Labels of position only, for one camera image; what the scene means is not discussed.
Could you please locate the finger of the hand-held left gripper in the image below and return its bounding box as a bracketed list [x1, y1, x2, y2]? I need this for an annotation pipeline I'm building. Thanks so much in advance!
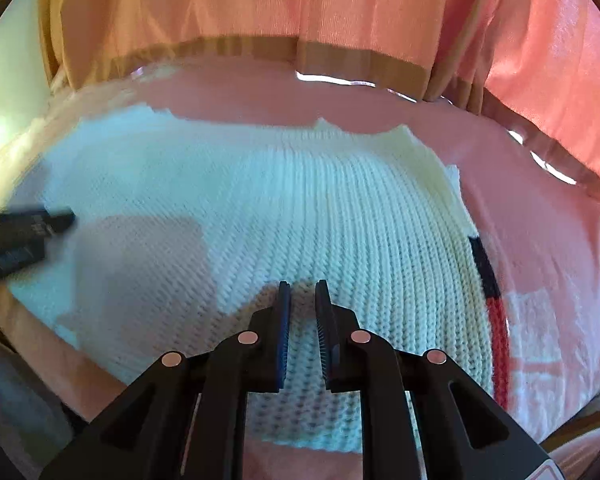
[0, 206, 77, 249]
[0, 237, 47, 288]

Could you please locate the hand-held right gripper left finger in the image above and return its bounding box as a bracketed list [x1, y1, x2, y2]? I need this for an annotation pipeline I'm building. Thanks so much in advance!
[40, 281, 293, 480]

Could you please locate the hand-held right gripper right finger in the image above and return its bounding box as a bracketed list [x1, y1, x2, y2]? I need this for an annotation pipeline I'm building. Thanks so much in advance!
[315, 280, 555, 480]

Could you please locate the white red navy knit sweater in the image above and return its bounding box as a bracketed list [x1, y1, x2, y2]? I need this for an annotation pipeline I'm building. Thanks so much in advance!
[7, 102, 513, 456]

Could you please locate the pink blanket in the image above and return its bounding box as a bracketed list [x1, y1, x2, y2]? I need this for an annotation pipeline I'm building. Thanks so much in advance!
[0, 55, 600, 480]

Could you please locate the peach curtain with tan hem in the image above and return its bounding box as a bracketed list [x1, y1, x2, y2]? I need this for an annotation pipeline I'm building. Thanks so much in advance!
[422, 0, 600, 206]
[37, 0, 431, 101]

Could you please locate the wooden bed frame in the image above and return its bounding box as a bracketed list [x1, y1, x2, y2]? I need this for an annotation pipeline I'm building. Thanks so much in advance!
[540, 405, 600, 456]

